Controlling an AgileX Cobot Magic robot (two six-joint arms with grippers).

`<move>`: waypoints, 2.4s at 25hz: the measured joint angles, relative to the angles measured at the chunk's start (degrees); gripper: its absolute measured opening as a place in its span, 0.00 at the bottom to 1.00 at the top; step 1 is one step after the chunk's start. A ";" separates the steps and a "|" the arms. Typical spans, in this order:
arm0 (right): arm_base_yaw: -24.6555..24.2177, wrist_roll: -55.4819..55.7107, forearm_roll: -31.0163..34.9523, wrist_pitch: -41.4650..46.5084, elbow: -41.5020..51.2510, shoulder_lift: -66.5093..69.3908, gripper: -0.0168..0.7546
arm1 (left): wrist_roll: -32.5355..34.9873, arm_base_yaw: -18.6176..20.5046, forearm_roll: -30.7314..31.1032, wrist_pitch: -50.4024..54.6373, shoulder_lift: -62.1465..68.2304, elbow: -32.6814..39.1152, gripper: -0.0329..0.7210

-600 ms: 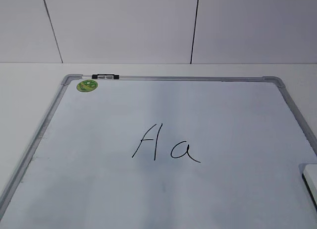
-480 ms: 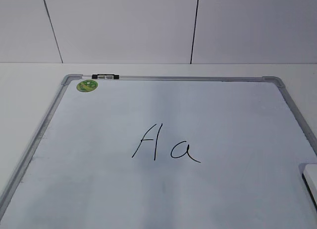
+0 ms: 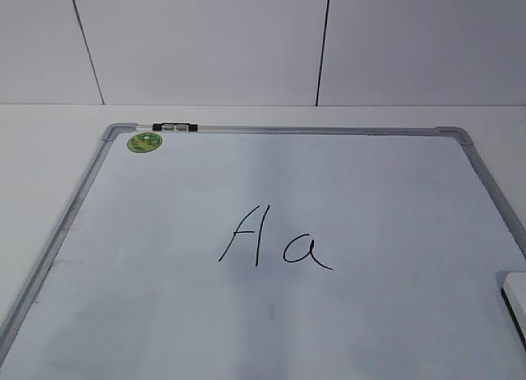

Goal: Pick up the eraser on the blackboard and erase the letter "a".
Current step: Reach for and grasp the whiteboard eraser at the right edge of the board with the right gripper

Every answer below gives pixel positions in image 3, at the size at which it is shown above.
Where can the white board eraser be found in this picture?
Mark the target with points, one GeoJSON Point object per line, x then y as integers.
{"type": "Point", "coordinates": [512, 284]}

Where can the black hanging clip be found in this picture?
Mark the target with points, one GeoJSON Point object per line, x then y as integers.
{"type": "Point", "coordinates": [177, 127]}

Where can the round green sticker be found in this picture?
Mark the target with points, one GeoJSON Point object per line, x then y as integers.
{"type": "Point", "coordinates": [144, 142]}

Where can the white board with grey frame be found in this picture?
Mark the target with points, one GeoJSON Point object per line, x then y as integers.
{"type": "Point", "coordinates": [260, 253]}

